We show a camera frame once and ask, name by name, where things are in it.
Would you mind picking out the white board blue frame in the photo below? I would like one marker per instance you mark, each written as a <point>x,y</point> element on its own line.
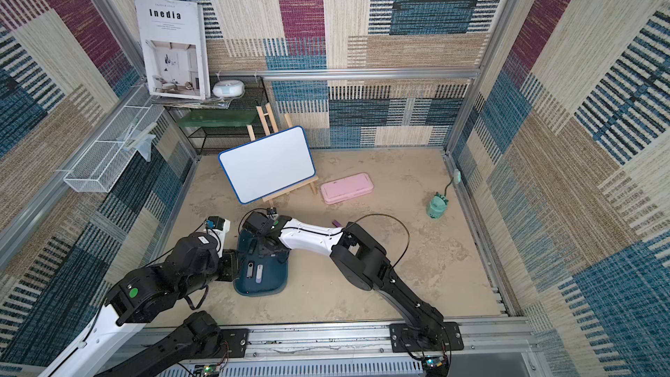
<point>242,166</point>

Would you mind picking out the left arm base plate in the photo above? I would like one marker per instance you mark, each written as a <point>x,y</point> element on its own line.
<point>232,343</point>

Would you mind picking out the wooden easel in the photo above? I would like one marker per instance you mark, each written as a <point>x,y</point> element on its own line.
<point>275,131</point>

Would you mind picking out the lilac white usb drive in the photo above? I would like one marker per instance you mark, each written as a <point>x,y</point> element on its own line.
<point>259,274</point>

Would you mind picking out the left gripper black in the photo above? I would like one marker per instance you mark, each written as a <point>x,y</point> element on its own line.
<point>231,259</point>

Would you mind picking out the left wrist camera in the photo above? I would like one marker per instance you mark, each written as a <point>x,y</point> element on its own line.
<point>217,227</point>

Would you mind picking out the Inedia magazine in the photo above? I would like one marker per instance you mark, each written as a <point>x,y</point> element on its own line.
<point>172,36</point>

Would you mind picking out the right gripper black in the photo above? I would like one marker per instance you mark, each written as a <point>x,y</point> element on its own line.
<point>259,222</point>

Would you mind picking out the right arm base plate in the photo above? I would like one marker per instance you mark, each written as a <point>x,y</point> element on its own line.
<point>406,339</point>

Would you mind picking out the white round device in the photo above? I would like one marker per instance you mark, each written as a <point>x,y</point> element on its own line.
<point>228,89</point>

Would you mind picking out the aluminium front rail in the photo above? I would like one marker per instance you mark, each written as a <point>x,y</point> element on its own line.
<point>493,346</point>

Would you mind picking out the pink pencil case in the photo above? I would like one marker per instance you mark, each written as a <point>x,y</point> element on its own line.
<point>348,188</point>

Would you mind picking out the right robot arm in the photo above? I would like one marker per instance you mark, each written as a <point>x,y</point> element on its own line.
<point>363,262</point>

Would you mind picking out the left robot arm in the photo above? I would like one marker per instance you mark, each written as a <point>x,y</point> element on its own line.
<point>137,299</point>

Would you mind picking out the black silver swivel usb drive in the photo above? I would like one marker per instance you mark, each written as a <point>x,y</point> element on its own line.
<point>250,270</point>

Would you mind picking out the white wall plug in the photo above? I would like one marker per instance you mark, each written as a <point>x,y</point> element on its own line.
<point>457,177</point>

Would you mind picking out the teal plastic storage box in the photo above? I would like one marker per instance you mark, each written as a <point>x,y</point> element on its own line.
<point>275,269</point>

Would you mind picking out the white wire basket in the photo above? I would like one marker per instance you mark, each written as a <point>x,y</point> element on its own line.
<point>129,132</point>

